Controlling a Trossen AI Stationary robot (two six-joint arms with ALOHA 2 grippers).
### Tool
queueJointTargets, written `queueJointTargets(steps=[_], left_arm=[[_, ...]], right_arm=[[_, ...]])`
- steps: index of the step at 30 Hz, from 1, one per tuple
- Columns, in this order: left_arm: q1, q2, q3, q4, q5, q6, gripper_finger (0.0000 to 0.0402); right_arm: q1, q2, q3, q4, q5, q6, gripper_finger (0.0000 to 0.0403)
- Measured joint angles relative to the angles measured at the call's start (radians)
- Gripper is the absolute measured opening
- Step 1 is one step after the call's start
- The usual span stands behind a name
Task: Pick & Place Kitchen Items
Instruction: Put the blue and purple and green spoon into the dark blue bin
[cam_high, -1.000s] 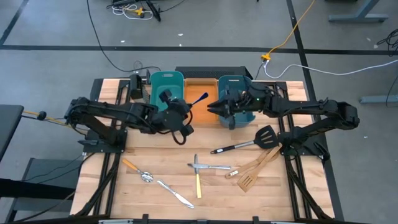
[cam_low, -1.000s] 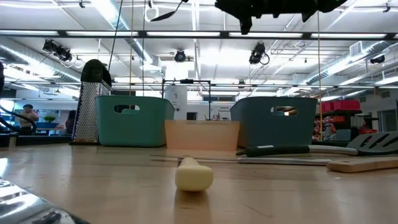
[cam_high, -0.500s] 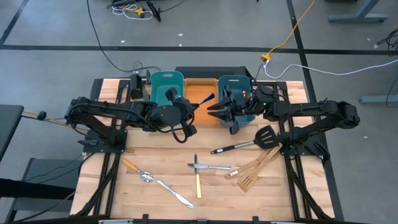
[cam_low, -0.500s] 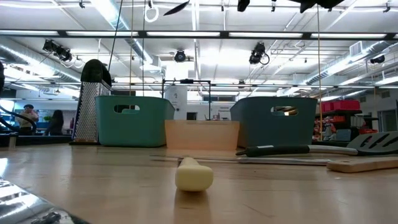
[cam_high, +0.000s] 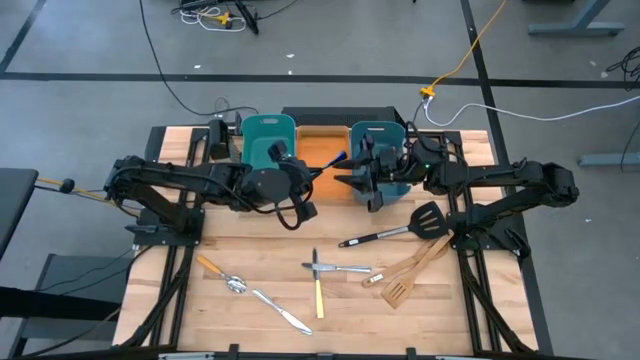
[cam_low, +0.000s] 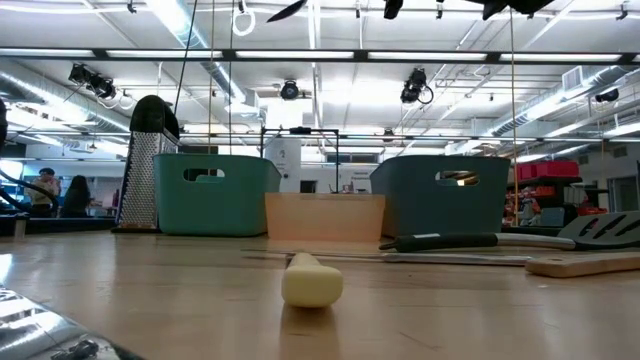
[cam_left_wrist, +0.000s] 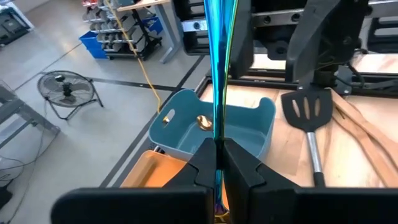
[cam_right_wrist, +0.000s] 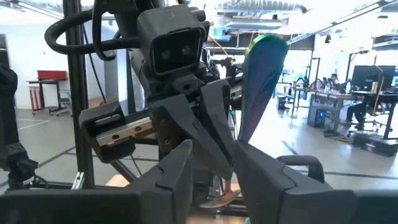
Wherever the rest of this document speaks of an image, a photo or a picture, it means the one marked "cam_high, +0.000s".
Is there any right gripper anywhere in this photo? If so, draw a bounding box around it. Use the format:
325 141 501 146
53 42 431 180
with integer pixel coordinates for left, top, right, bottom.
333 133 409 214

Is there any black power strip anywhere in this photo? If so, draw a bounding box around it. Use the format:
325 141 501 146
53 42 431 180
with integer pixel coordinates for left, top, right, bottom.
234 0 260 35

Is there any black slotted spatula steel handle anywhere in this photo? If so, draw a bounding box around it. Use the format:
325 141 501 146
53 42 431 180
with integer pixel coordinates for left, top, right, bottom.
338 200 450 249

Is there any grey table leg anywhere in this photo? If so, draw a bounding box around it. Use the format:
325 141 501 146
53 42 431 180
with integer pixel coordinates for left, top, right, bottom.
527 0 626 37
577 152 640 169

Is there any blue plastic bin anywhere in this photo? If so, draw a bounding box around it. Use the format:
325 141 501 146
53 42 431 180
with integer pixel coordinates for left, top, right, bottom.
349 120 414 207

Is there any blue-handled spoon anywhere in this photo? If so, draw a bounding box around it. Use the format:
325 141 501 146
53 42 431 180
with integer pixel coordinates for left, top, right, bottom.
319 151 349 175

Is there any wooden spatula with label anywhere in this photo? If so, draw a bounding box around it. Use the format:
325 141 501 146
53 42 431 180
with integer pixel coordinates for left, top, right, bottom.
361 238 450 289

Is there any wooden slotted spatula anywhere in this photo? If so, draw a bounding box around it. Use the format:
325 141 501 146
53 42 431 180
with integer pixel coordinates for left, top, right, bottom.
380 232 454 310

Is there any white coiled cable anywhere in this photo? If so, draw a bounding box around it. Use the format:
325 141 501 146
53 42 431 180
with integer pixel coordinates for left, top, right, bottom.
179 5 247 34

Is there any orange-handled spoon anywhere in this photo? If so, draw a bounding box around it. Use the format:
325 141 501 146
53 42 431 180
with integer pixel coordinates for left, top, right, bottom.
195 254 248 294

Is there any black cable bundle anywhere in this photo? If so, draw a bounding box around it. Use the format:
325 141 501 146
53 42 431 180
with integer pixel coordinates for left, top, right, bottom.
604 47 640 91

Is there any black metal table frame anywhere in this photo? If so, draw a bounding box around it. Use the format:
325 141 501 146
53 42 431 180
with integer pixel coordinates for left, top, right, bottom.
112 124 554 360

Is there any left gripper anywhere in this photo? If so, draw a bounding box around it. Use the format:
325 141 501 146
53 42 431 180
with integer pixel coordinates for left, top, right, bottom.
245 140 334 225

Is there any green plastic bin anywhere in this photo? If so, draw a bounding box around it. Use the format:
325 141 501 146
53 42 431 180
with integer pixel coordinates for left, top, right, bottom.
240 113 297 174

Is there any orange plastic bin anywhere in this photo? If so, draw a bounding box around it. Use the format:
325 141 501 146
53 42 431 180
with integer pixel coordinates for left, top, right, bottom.
295 124 353 202

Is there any black floor cable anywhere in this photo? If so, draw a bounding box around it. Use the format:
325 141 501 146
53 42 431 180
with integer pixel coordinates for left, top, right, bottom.
138 0 261 117

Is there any yellow cord with black ball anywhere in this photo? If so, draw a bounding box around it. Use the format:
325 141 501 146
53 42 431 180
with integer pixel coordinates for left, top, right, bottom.
34 176 136 217

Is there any dark low bench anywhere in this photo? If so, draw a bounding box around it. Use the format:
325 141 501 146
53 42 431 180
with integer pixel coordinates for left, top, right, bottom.
0 252 136 360

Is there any yellow extension cable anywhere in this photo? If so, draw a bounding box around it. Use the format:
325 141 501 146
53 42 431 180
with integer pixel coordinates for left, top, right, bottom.
419 0 509 99

